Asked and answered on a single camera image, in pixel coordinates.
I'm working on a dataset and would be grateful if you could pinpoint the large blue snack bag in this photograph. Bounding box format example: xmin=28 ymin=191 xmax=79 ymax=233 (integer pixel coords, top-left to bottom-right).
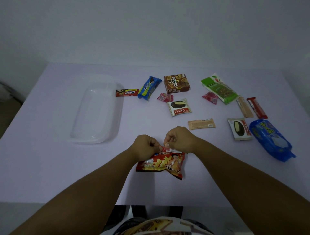
xmin=249 ymin=119 xmax=296 ymax=162

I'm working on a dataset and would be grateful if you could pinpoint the person's right hand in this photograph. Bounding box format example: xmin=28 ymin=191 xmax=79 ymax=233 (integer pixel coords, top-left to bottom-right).
xmin=164 ymin=126 xmax=201 ymax=154

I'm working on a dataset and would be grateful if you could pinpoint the clear plastic container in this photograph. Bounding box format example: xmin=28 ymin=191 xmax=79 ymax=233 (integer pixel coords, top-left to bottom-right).
xmin=54 ymin=75 xmax=124 ymax=145

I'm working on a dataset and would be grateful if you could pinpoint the white chocolate pie packet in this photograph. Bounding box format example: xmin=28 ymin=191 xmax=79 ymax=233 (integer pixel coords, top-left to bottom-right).
xmin=167 ymin=98 xmax=192 ymax=117
xmin=227 ymin=118 xmax=253 ymax=141

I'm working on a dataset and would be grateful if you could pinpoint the person's left hand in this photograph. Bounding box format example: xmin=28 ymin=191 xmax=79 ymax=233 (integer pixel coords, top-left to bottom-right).
xmin=128 ymin=135 xmax=163 ymax=162

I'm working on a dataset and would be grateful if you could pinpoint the person's left forearm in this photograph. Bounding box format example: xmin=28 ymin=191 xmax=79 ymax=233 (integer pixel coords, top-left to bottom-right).
xmin=10 ymin=148 xmax=140 ymax=235

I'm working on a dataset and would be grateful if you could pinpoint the brown biscuit box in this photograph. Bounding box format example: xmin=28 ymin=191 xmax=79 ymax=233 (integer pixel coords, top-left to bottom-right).
xmin=164 ymin=74 xmax=190 ymax=94

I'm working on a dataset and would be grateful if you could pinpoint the person's right forearm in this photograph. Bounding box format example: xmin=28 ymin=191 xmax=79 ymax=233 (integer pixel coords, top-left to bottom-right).
xmin=191 ymin=138 xmax=310 ymax=235

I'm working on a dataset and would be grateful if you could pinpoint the blue sandwich cookie packet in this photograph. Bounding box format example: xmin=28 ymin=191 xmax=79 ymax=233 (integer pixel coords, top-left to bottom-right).
xmin=138 ymin=76 xmax=162 ymax=101

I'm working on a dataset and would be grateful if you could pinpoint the pink candy wrapper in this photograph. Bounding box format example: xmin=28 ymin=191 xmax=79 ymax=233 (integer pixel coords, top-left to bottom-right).
xmin=157 ymin=93 xmax=174 ymax=103
xmin=202 ymin=92 xmax=218 ymax=105

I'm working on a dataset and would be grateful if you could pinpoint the red potato chip packet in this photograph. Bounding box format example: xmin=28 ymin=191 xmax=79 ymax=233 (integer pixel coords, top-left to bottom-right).
xmin=136 ymin=146 xmax=186 ymax=180

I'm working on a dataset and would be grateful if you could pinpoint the person's patterned clothing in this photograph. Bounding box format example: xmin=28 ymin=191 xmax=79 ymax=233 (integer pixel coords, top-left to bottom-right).
xmin=100 ymin=217 xmax=215 ymax=235

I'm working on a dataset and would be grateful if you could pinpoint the beige wafer bar packet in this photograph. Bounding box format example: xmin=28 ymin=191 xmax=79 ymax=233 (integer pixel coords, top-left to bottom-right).
xmin=188 ymin=118 xmax=216 ymax=130
xmin=237 ymin=97 xmax=254 ymax=118

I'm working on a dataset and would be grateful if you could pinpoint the green snack packet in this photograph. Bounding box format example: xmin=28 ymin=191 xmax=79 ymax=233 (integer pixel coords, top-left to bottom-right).
xmin=201 ymin=73 xmax=240 ymax=105

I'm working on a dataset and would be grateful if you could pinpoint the red chocolate cookie packet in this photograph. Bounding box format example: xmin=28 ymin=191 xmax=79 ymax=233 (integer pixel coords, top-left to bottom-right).
xmin=116 ymin=89 xmax=140 ymax=97

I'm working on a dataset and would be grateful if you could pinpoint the red wafer bar packet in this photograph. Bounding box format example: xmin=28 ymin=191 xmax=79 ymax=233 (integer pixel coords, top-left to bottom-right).
xmin=247 ymin=97 xmax=268 ymax=119

